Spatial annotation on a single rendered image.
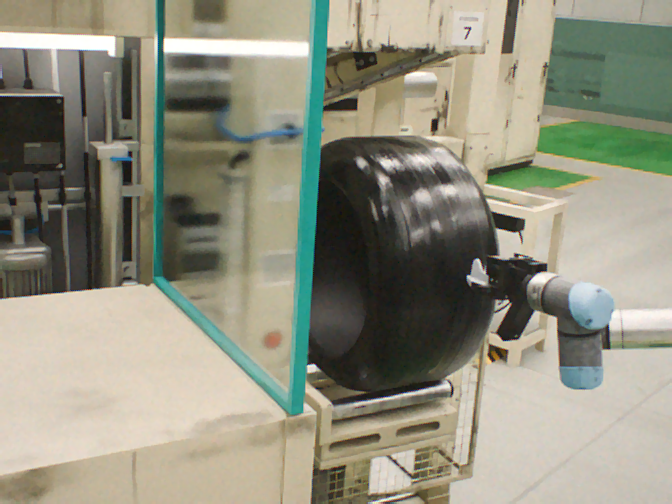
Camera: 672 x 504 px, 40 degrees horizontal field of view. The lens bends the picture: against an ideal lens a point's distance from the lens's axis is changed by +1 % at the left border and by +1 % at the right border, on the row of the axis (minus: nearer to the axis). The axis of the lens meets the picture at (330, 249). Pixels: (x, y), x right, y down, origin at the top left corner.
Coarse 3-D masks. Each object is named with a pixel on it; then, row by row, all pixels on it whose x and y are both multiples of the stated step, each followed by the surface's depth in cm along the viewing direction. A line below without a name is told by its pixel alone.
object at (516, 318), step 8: (512, 304) 175; (520, 304) 173; (512, 312) 175; (520, 312) 175; (528, 312) 176; (504, 320) 177; (512, 320) 176; (520, 320) 176; (528, 320) 178; (504, 328) 178; (512, 328) 177; (520, 328) 178; (504, 336) 178; (512, 336) 178
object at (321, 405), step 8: (312, 392) 198; (304, 400) 199; (312, 400) 196; (320, 400) 194; (328, 400) 194; (312, 408) 196; (320, 408) 193; (328, 408) 193; (320, 416) 193; (328, 416) 194; (320, 424) 193; (328, 424) 194; (320, 432) 194; (328, 432) 195; (320, 440) 195; (328, 440) 195
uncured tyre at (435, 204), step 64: (320, 192) 229; (384, 192) 188; (448, 192) 192; (320, 256) 237; (384, 256) 185; (448, 256) 187; (320, 320) 232; (384, 320) 187; (448, 320) 190; (384, 384) 199
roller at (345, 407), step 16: (432, 384) 212; (448, 384) 214; (336, 400) 201; (352, 400) 202; (368, 400) 203; (384, 400) 205; (400, 400) 207; (416, 400) 209; (432, 400) 212; (336, 416) 199
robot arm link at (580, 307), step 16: (544, 288) 165; (560, 288) 163; (576, 288) 160; (592, 288) 158; (544, 304) 165; (560, 304) 162; (576, 304) 158; (592, 304) 157; (608, 304) 159; (560, 320) 162; (576, 320) 159; (592, 320) 158; (608, 320) 160
